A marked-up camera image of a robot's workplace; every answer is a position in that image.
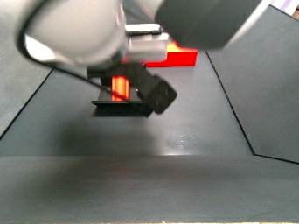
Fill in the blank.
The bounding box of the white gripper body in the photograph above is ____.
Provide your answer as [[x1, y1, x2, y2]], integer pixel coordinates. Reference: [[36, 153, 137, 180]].
[[125, 24, 171, 62]]

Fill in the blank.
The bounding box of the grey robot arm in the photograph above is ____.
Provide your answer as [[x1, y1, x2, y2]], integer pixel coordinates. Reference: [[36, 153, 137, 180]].
[[15, 0, 271, 66]]

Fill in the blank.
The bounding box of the black curved fixture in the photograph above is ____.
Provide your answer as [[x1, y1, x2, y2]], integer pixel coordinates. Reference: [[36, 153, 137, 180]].
[[91, 78, 153, 117]]

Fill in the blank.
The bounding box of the red shape sorter block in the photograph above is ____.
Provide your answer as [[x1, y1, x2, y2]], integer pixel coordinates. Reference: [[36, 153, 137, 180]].
[[120, 40, 200, 68]]

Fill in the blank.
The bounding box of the black cable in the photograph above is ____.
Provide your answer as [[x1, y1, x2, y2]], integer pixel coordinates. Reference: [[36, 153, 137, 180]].
[[15, 17, 132, 102]]

